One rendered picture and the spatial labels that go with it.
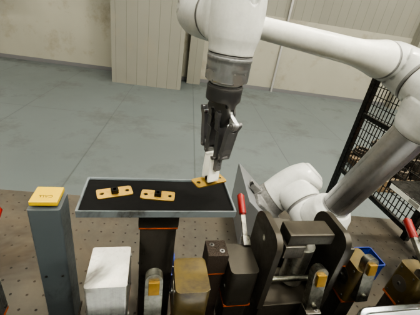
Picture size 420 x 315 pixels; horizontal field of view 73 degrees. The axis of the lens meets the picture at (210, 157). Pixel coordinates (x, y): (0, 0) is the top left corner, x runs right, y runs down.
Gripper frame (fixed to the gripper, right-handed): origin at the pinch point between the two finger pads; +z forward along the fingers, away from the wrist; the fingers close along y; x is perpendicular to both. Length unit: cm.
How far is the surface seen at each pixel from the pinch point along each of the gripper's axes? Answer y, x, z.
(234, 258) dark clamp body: 13.7, 1.0, 17.9
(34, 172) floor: -221, -39, 126
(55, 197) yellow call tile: -13.6, -32.8, 9.9
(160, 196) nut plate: -4.6, -10.7, 9.4
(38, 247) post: -13.2, -38.0, 23.5
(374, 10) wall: -355, 632, -75
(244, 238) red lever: 10.5, 6.2, 16.4
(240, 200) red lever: 2.7, 9.5, 11.1
